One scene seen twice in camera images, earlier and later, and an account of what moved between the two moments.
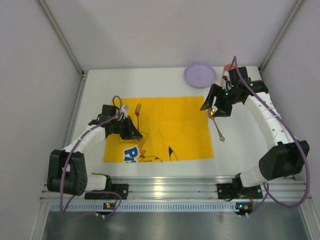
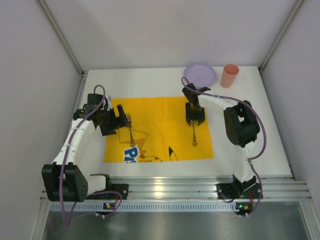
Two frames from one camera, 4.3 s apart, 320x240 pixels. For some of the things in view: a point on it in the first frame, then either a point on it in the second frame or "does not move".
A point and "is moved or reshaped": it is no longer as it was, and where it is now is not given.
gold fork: (137, 112) is moved or reshaped
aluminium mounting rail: (188, 188) does not move
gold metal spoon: (210, 112) -> (194, 141)
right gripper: (220, 98) -> (195, 118)
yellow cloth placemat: (172, 128) does not move
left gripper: (124, 127) -> (115, 121)
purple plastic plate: (200, 76) does not move
